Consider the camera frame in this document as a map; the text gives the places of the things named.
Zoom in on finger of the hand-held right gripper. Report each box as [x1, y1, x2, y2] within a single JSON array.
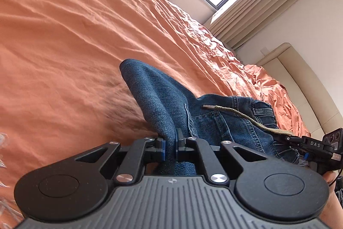
[[274, 133, 306, 150]]

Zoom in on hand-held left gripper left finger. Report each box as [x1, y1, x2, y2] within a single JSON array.
[[75, 136, 167, 186]]

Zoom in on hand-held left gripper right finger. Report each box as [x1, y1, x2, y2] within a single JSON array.
[[175, 128, 269, 184]]

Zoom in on blue denim pants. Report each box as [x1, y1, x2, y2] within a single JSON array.
[[119, 58, 301, 176]]

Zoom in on person's right forearm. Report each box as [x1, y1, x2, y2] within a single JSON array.
[[321, 172, 343, 229]]

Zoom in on cream padded headboard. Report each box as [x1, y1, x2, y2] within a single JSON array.
[[254, 42, 343, 138]]

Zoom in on orange bed sheet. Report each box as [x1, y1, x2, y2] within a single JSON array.
[[0, 0, 311, 229]]

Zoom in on black cable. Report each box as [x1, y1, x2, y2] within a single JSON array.
[[327, 168, 343, 189]]

